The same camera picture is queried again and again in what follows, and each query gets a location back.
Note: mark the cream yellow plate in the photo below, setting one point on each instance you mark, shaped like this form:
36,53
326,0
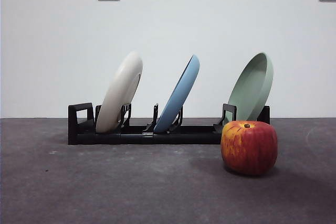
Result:
118,95

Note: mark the red yellow apple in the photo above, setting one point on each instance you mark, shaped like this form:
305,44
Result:
249,148

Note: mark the blue plate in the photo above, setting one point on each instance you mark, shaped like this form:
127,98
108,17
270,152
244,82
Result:
178,95

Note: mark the black plate rack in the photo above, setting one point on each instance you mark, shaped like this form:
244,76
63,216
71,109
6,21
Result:
189,136

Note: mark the green plate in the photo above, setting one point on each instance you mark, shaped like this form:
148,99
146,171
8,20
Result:
252,90

